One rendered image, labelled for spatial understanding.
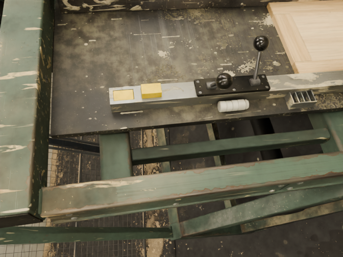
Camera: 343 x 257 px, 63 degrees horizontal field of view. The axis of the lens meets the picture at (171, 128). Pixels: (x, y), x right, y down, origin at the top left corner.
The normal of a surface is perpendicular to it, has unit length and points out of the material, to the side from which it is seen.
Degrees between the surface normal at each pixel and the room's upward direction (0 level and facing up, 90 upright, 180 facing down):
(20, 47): 51
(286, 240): 0
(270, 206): 0
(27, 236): 97
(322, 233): 0
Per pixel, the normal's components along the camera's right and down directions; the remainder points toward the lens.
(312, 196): -0.71, -0.21
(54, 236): 0.67, 0.36
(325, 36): 0.08, -0.45
